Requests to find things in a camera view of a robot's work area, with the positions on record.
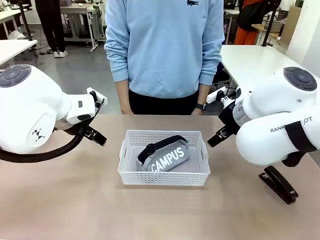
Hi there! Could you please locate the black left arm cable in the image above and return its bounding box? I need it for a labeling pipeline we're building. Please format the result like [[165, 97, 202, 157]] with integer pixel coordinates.
[[0, 119, 86, 164]]

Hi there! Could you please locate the black clamp pole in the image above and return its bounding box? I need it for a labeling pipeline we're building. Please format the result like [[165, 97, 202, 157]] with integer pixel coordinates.
[[259, 4, 280, 48]]

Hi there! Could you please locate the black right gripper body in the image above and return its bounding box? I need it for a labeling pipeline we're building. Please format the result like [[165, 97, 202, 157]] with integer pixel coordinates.
[[217, 106, 242, 138]]

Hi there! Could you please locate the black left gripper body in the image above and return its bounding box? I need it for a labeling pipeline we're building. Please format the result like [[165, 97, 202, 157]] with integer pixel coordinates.
[[83, 125, 98, 140]]

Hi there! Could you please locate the small white table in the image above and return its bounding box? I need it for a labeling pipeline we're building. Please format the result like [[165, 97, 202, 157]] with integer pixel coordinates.
[[0, 39, 38, 66]]

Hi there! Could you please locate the large white table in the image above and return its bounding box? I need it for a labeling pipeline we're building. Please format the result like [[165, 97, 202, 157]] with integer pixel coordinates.
[[221, 44, 311, 88]]

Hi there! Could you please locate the white perforated plastic basket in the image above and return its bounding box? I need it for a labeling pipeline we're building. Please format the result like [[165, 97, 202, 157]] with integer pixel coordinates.
[[117, 129, 212, 187]]

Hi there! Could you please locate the person right forearm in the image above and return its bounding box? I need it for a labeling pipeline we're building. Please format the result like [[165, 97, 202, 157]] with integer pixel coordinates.
[[104, 44, 133, 109]]

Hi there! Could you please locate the person left forearm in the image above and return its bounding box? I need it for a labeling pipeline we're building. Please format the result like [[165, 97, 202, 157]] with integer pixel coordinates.
[[196, 44, 225, 106]]

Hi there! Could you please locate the bystander in black clothes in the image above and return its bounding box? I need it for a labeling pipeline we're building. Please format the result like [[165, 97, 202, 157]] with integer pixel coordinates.
[[34, 0, 69, 59]]

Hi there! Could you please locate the grey CAMPUS pouch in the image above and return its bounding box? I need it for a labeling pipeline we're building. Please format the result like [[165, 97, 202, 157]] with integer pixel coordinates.
[[136, 135, 190, 173]]

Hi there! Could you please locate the black stapler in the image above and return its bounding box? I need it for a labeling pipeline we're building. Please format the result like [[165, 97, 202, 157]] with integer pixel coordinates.
[[258, 164, 299, 206]]

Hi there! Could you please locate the person in light blue sweatshirt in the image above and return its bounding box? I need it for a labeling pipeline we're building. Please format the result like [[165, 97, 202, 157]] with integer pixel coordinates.
[[103, 0, 225, 116]]

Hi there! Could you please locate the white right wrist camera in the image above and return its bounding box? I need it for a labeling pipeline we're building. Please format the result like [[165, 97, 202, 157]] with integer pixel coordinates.
[[205, 86, 229, 104]]

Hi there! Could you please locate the black stand pole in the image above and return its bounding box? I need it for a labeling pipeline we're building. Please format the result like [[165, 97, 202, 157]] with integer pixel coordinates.
[[17, 0, 35, 42]]

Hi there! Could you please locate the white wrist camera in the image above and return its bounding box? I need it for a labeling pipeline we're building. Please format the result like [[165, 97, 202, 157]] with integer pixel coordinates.
[[86, 87, 109, 106], [205, 86, 229, 104]]

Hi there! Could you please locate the person right hand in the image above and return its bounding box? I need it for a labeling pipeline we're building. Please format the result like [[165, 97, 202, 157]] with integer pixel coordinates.
[[119, 103, 135, 116]]

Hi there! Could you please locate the bystander in orange trousers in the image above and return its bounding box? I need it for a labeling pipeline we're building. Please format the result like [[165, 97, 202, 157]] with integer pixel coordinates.
[[233, 0, 271, 46]]

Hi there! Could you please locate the grey wheeled desk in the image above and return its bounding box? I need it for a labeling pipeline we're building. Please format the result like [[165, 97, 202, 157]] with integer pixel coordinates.
[[59, 1, 106, 53]]

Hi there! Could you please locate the tall brown cardboard box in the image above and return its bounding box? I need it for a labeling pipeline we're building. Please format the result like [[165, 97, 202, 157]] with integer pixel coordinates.
[[279, 4, 304, 43]]

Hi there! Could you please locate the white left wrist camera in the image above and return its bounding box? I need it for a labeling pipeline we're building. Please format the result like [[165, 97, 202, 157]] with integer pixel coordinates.
[[86, 87, 109, 106]]

